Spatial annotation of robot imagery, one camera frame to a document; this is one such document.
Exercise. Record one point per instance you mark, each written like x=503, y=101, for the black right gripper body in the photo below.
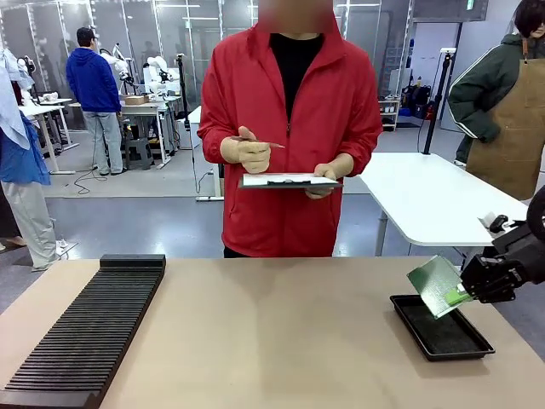
x=494, y=277

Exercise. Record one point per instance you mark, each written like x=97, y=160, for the green PCB board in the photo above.
x=434, y=283

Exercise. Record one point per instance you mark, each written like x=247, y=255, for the grey clipboard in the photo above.
x=294, y=184

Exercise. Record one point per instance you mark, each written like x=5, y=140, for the red pen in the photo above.
x=277, y=145

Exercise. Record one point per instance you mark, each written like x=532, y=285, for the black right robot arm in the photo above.
x=537, y=221

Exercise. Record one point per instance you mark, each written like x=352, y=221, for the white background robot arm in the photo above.
x=157, y=74

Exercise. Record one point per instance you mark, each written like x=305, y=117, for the person's left forearm red sleeve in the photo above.
x=362, y=153

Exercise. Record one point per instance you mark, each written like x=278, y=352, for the person's right forearm red sleeve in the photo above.
x=213, y=142

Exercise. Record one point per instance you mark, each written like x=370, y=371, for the black slotted PCB rack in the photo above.
x=93, y=341

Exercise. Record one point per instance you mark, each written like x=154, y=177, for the person's left hand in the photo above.
x=330, y=172

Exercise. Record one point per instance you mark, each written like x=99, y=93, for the person's right hand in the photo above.
x=251, y=155

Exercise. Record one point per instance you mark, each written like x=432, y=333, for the black rectangular tray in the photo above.
x=451, y=341

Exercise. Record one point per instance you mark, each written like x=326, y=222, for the large white table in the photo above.
x=430, y=200

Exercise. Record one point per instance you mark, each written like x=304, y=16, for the person in brown apron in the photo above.
x=511, y=106

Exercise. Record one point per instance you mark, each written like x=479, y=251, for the black tripod pole white top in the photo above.
x=436, y=102

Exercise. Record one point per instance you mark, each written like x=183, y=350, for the wooden shoe shelf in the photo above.
x=389, y=113

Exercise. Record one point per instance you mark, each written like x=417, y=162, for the person in red jacket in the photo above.
x=255, y=98

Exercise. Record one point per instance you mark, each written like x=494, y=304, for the thin black background tripod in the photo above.
x=183, y=89

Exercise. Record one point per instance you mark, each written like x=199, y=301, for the grey step stool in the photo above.
x=138, y=153

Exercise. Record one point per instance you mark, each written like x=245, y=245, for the white background desk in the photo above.
x=145, y=111

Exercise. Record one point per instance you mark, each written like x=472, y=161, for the cardboard box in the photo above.
x=136, y=100

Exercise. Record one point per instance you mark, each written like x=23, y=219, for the person in blue hoodie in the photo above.
x=93, y=81

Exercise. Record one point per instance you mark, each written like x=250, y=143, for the person in light blue shirt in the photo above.
x=21, y=170

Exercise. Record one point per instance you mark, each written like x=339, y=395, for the white desk with leg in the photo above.
x=42, y=111

